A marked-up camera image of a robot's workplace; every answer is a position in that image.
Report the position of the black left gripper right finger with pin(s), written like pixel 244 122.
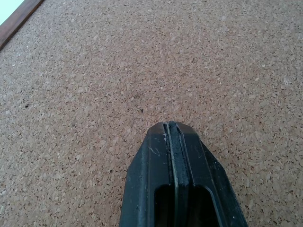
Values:
pixel 208 175

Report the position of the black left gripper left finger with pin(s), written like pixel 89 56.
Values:
pixel 144 179

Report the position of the cork board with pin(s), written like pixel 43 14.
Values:
pixel 151 71

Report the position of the brown wooden board frame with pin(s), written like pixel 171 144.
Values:
pixel 16 20

